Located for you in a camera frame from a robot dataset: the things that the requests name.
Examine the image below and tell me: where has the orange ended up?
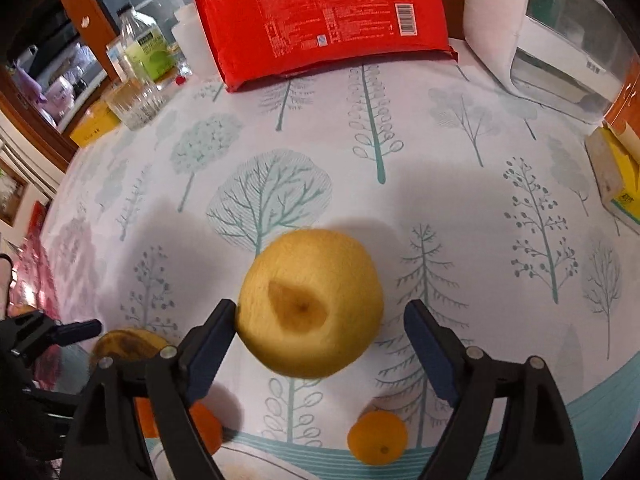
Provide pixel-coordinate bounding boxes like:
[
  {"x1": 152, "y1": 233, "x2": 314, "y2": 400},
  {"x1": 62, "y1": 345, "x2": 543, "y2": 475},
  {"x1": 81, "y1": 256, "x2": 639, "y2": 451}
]
[
  {"x1": 135, "y1": 397, "x2": 224, "y2": 457},
  {"x1": 347, "y1": 409, "x2": 408, "y2": 465}
]

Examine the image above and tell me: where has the bruised yellow pear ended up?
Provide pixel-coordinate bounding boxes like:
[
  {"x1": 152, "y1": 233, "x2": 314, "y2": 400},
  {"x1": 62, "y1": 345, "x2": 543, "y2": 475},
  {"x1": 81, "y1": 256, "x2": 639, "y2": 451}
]
[{"x1": 90, "y1": 328, "x2": 172, "y2": 368}]

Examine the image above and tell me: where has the tree-print tablecloth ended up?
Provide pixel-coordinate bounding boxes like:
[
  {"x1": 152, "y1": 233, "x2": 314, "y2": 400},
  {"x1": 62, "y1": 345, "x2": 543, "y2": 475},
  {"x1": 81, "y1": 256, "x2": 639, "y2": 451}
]
[{"x1": 40, "y1": 50, "x2": 640, "y2": 480}]

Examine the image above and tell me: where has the clear bottle with green label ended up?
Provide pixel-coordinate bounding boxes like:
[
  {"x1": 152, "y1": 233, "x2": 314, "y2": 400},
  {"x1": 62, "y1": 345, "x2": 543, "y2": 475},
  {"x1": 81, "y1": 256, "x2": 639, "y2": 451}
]
[{"x1": 116, "y1": 4, "x2": 174, "y2": 86}]

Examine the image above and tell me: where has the white towel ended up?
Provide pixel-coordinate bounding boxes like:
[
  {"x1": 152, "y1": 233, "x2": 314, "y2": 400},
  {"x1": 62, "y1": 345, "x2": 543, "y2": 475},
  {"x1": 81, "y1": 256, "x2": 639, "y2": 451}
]
[{"x1": 462, "y1": 0, "x2": 532, "y2": 92}]

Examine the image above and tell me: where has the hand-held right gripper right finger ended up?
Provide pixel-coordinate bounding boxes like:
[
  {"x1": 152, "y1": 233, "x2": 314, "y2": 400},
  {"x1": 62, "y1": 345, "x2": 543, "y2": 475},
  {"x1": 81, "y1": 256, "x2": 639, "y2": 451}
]
[{"x1": 404, "y1": 299, "x2": 586, "y2": 480}]

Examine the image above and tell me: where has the white plastic bottle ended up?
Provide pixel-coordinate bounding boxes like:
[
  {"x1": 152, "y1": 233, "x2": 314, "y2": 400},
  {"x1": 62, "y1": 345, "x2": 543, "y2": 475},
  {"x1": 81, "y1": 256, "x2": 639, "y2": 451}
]
[{"x1": 171, "y1": 4, "x2": 221, "y2": 79}]

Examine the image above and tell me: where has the yellow tissue box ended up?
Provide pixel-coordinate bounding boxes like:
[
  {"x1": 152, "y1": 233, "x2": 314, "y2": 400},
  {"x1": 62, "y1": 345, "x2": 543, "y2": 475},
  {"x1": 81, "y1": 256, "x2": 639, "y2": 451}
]
[{"x1": 584, "y1": 125, "x2": 640, "y2": 237}]

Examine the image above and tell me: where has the wooden picture frame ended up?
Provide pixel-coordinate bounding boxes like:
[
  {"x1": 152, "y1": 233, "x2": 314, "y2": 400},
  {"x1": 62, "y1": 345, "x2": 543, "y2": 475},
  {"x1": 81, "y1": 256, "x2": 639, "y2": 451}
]
[{"x1": 0, "y1": 160, "x2": 31, "y2": 227}]

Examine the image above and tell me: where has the clear drinking glass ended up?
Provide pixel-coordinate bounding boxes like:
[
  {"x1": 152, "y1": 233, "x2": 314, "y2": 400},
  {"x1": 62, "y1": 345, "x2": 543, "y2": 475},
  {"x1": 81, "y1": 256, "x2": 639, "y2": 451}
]
[{"x1": 105, "y1": 77, "x2": 164, "y2": 131}]

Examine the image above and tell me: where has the flat yellow box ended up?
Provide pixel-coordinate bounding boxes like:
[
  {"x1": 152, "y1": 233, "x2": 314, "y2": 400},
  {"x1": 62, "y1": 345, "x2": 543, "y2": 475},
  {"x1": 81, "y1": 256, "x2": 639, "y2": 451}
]
[{"x1": 69, "y1": 101, "x2": 121, "y2": 149}]

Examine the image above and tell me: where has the red round lid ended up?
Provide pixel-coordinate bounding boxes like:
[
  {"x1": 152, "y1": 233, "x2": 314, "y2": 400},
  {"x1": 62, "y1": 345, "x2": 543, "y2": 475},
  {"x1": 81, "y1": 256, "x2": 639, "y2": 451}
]
[{"x1": 27, "y1": 200, "x2": 52, "y2": 241}]

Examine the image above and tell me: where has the white countertop appliance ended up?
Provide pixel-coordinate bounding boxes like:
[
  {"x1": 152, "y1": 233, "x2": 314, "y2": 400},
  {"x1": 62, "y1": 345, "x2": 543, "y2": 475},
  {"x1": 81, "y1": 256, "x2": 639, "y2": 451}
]
[{"x1": 507, "y1": 0, "x2": 634, "y2": 126}]

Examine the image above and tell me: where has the small pale carton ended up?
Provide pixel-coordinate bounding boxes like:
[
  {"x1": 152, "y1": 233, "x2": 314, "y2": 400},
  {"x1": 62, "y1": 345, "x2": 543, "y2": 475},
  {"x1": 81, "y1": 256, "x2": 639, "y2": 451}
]
[{"x1": 106, "y1": 42, "x2": 131, "y2": 82}]

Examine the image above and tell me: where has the red plastic package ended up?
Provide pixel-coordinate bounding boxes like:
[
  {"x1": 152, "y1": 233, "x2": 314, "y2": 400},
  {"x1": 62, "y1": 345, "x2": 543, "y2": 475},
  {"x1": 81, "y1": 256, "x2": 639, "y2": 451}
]
[{"x1": 192, "y1": 0, "x2": 459, "y2": 94}]

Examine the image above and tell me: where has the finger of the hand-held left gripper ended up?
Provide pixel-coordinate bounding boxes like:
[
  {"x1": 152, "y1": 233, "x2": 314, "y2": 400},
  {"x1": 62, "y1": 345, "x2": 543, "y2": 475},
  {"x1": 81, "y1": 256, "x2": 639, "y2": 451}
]
[
  {"x1": 22, "y1": 382, "x2": 88, "y2": 416},
  {"x1": 10, "y1": 311, "x2": 103, "y2": 362}
]

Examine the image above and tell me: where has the pink scalloped plastic plate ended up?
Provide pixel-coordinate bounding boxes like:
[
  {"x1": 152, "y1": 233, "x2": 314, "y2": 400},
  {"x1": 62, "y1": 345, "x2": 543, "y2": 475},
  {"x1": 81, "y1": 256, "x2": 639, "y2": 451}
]
[{"x1": 7, "y1": 230, "x2": 101, "y2": 396}]

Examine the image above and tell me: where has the purple kitchen pot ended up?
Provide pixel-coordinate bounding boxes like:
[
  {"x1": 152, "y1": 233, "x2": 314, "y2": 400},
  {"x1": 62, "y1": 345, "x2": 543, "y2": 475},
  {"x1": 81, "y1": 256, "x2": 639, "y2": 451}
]
[{"x1": 47, "y1": 72, "x2": 85, "y2": 117}]

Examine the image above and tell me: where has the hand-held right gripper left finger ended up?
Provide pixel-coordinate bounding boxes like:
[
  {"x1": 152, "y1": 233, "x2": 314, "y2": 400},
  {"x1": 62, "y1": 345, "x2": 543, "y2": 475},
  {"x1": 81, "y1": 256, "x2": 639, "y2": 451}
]
[{"x1": 60, "y1": 299, "x2": 238, "y2": 480}]

